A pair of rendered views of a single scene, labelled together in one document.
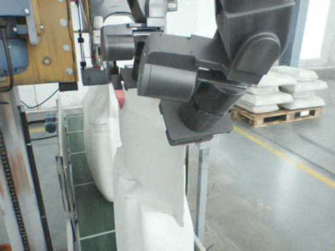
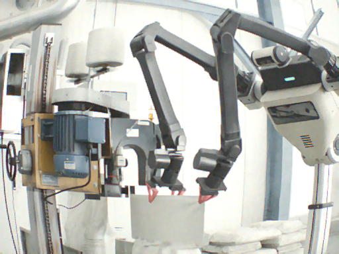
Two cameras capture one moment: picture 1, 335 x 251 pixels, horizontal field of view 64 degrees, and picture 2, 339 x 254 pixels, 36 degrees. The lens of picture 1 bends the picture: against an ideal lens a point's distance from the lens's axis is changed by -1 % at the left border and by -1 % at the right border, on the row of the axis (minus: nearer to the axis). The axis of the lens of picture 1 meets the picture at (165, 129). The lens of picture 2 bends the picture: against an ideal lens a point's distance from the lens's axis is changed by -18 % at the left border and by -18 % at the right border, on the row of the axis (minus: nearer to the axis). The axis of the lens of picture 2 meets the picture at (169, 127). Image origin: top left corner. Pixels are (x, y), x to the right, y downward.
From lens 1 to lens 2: 1.70 m
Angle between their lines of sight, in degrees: 29
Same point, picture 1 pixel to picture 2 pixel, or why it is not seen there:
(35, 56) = not seen: hidden behind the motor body
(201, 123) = (216, 182)
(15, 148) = (54, 237)
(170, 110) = (201, 181)
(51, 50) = not seen: hidden behind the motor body
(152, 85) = (202, 164)
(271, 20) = (237, 142)
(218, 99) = (223, 169)
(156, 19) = (181, 147)
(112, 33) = (158, 153)
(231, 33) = (227, 146)
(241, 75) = (230, 159)
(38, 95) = not seen: outside the picture
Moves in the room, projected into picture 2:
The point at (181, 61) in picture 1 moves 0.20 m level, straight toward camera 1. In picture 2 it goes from (212, 155) to (227, 151)
